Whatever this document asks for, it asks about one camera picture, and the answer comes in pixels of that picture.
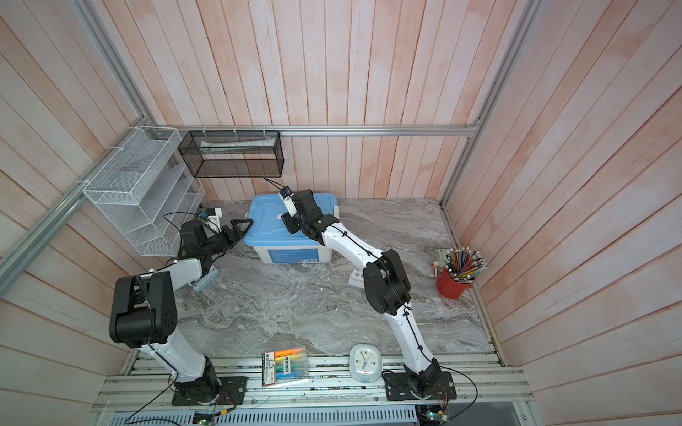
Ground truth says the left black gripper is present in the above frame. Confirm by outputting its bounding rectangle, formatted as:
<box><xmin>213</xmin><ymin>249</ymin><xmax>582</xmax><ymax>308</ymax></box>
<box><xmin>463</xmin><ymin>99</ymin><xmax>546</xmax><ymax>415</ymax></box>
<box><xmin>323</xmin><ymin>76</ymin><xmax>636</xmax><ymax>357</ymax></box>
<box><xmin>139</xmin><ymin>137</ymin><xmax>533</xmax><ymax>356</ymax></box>
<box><xmin>201</xmin><ymin>219</ymin><xmax>254</xmax><ymax>256</ymax></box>

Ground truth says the blue plastic bin lid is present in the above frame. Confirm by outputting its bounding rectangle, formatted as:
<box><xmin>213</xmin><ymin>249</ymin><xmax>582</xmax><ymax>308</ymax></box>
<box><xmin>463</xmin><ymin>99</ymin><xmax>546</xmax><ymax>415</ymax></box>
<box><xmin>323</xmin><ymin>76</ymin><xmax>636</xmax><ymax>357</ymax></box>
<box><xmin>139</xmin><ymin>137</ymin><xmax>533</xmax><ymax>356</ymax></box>
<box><xmin>244</xmin><ymin>195</ymin><xmax>320</xmax><ymax>248</ymax></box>

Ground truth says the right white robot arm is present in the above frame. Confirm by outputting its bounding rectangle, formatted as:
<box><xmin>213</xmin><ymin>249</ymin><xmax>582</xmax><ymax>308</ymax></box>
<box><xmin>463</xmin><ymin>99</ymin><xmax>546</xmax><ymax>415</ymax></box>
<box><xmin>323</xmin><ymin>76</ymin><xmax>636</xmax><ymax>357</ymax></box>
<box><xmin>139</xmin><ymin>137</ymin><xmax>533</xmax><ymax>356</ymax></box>
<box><xmin>279</xmin><ymin>186</ymin><xmax>442</xmax><ymax>399</ymax></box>

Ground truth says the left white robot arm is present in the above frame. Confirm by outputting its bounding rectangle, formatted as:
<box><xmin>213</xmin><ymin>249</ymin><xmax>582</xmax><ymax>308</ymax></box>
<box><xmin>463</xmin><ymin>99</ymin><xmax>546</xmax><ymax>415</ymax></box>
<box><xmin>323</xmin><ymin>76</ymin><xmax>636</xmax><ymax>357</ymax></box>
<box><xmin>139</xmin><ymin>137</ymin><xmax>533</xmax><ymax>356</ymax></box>
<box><xmin>109</xmin><ymin>218</ymin><xmax>253</xmax><ymax>405</ymax></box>

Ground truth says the white plastic storage bin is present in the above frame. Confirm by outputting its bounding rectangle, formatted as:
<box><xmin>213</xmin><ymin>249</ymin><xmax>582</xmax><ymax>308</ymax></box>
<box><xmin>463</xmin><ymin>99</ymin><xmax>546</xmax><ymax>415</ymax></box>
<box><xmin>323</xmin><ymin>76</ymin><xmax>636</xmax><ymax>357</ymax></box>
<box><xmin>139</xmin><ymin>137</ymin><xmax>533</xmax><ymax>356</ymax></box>
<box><xmin>252</xmin><ymin>244</ymin><xmax>333</xmax><ymax>264</ymax></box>

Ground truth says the white test tube rack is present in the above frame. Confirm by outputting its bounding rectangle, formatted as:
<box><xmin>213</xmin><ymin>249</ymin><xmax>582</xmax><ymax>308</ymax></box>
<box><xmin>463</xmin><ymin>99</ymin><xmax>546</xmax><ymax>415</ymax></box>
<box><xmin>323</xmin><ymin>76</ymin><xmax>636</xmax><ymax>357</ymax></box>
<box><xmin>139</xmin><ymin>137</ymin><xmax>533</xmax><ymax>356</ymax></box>
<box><xmin>348</xmin><ymin>269</ymin><xmax>364</xmax><ymax>289</ymax></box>

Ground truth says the highlighter marker pack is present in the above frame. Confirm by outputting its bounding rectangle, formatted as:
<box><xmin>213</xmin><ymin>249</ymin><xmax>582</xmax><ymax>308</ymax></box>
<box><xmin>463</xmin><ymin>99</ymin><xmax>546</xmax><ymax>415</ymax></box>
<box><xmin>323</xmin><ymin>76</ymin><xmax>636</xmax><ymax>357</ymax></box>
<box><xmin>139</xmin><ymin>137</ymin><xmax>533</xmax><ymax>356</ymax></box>
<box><xmin>261</xmin><ymin>347</ymin><xmax>309</xmax><ymax>387</ymax></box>

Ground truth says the white round clock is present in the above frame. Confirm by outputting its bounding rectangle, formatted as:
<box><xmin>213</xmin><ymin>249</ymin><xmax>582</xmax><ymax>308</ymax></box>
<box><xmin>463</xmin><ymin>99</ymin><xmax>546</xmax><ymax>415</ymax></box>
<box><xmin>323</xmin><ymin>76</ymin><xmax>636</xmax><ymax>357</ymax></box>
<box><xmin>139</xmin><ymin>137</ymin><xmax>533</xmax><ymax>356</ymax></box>
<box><xmin>349</xmin><ymin>344</ymin><xmax>383</xmax><ymax>383</ymax></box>

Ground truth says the red pencil cup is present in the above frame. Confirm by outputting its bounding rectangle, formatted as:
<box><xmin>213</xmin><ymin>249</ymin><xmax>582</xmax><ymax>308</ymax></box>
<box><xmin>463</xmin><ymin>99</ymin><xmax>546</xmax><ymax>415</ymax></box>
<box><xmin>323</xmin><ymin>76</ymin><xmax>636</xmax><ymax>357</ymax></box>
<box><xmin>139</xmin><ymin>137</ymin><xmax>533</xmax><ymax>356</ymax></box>
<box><xmin>436</xmin><ymin>269</ymin><xmax>472</xmax><ymax>299</ymax></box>

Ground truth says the colored pencils bundle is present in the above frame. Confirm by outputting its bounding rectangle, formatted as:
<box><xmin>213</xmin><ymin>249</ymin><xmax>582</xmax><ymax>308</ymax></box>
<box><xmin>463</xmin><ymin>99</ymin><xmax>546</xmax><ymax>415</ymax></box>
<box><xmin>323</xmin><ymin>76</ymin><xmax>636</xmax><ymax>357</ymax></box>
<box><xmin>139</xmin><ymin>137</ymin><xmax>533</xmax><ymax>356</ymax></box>
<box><xmin>445</xmin><ymin>247</ymin><xmax>488</xmax><ymax>284</ymax></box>

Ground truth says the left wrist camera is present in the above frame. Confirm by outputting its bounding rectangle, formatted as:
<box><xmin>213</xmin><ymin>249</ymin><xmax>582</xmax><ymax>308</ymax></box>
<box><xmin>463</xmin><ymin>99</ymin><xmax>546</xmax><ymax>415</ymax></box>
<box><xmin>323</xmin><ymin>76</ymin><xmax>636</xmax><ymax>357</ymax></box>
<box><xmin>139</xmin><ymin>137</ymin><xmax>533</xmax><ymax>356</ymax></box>
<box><xmin>200</xmin><ymin>208</ymin><xmax>222</xmax><ymax>233</ymax></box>

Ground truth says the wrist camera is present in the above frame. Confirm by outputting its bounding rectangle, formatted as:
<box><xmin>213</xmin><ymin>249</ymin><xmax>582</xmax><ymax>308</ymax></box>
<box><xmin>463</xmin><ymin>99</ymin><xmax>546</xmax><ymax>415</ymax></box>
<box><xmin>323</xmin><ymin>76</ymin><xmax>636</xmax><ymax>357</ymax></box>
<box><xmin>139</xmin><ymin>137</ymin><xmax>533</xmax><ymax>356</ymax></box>
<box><xmin>279</xmin><ymin>186</ymin><xmax>298</xmax><ymax>217</ymax></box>
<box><xmin>200</xmin><ymin>208</ymin><xmax>222</xmax><ymax>233</ymax></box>

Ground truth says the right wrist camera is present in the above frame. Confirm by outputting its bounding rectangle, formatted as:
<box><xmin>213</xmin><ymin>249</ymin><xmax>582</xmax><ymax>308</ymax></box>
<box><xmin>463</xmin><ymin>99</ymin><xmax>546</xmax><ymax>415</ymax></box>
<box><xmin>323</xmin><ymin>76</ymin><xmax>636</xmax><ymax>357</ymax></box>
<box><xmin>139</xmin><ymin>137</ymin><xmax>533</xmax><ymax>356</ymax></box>
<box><xmin>279</xmin><ymin>186</ymin><xmax>298</xmax><ymax>217</ymax></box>

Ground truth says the black wire mesh basket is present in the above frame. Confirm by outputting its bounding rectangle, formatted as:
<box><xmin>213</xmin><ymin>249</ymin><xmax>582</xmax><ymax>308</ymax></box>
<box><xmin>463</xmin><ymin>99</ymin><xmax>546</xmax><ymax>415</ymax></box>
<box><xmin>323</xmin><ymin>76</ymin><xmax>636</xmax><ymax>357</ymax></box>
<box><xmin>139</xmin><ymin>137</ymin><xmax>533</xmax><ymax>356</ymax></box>
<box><xmin>179</xmin><ymin>130</ymin><xmax>284</xmax><ymax>179</ymax></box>

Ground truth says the white wire mesh shelf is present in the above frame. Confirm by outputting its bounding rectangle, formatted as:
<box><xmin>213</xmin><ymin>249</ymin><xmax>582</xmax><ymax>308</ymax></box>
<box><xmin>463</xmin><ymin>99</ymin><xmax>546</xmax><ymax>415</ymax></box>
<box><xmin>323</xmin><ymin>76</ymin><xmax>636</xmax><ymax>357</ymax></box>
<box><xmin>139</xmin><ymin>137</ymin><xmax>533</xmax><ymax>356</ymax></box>
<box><xmin>83</xmin><ymin>127</ymin><xmax>205</xmax><ymax>257</ymax></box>

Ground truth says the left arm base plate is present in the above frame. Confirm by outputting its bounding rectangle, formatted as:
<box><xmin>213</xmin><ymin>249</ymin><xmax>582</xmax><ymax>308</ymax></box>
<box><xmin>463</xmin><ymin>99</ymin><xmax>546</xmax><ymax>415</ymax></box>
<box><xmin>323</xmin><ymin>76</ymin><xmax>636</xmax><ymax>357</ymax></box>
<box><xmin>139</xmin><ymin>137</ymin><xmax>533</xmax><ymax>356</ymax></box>
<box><xmin>172</xmin><ymin>376</ymin><xmax>248</xmax><ymax>406</ymax></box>

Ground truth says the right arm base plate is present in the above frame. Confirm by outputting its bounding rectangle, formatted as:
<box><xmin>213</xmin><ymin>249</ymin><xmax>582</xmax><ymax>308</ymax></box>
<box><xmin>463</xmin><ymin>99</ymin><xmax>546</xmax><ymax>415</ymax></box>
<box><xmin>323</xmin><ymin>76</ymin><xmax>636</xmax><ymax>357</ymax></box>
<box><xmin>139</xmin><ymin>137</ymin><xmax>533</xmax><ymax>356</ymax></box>
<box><xmin>382</xmin><ymin>370</ymin><xmax>458</xmax><ymax>401</ymax></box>

